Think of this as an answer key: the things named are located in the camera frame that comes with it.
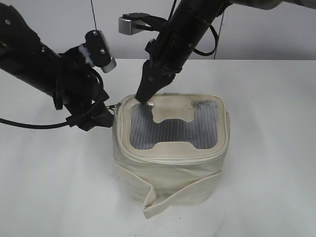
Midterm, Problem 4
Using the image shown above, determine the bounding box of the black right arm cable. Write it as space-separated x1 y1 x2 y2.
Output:
192 22 220 56

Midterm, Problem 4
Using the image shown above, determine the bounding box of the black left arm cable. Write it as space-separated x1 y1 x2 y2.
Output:
0 66 104 130

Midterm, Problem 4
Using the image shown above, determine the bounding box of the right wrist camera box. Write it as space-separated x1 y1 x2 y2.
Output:
118 12 151 36

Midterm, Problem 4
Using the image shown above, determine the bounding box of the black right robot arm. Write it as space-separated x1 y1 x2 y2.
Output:
130 0 281 103

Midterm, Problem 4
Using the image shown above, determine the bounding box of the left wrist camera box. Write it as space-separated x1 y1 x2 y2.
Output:
85 30 117 73

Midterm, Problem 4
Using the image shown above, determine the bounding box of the silver zipper pull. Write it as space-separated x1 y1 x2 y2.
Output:
106 102 121 111

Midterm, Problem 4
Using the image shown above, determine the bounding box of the cream canvas zipper bag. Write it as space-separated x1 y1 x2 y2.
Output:
113 93 230 219

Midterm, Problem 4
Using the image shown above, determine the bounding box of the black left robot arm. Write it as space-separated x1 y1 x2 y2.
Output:
0 4 116 131

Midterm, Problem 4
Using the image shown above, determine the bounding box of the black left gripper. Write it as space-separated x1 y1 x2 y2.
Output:
53 45 114 131

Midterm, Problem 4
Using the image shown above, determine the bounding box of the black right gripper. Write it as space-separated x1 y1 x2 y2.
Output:
135 24 195 102

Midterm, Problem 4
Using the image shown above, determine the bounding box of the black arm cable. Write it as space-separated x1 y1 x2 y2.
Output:
0 66 104 130
192 22 220 56

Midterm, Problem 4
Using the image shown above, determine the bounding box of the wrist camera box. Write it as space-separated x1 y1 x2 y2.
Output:
118 12 151 36
85 30 117 73

